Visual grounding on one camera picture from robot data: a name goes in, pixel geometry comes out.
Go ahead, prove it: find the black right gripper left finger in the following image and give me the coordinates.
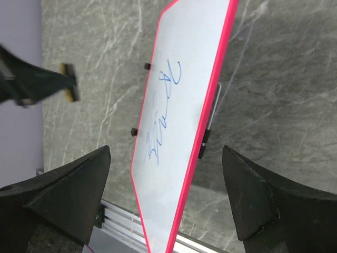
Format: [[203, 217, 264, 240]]
[[1, 145, 110, 252]]

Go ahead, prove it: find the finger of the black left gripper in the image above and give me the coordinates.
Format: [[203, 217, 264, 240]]
[[1, 46, 67, 107]]

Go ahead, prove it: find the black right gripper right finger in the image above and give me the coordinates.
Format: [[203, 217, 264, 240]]
[[222, 146, 336, 252]]

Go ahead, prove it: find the yellow black bone eraser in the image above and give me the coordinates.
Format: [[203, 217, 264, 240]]
[[60, 63, 80, 102]]

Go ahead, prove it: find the pink framed whiteboard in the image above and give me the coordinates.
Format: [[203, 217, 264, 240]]
[[131, 1, 238, 242]]

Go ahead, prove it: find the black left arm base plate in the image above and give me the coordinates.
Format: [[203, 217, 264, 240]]
[[94, 204, 105, 229]]

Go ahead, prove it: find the aluminium mounting rail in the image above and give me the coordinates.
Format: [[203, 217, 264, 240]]
[[83, 200, 226, 252]]

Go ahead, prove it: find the metal wire board stand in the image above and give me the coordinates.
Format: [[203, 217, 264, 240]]
[[198, 82, 222, 159]]

